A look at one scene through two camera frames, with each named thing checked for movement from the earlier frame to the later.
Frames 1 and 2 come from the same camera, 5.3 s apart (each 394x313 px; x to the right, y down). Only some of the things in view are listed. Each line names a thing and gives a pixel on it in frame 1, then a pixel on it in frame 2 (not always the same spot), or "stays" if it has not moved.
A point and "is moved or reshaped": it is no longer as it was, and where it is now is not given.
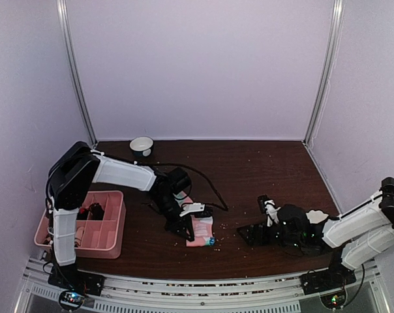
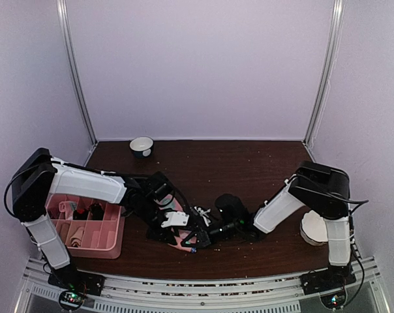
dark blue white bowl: [141, 145] stays
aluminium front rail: [270, 295] stays
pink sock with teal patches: [202, 227] is moved or reshaped
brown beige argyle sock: [94, 212] stays
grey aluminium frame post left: [70, 62] stays
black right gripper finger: [257, 234] -> [196, 239]
